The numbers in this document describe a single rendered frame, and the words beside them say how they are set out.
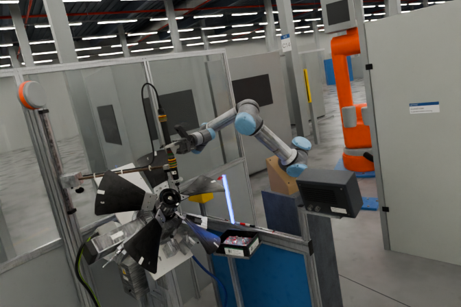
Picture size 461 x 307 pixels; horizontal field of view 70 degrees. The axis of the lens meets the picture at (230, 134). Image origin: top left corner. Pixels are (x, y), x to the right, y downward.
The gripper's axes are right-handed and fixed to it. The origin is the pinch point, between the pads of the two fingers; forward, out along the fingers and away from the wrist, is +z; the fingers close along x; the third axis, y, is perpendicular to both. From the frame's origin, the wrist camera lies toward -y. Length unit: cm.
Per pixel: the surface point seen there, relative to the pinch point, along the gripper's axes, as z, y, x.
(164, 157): -7.5, 9.0, 13.8
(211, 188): -20.2, 31.2, -7.0
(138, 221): 19.9, 35.7, 8.3
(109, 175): 27.6, 7.6, 11.3
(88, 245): 47, 35, 9
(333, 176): -37, 24, -75
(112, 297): 22, 102, 70
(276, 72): -415, -21, 218
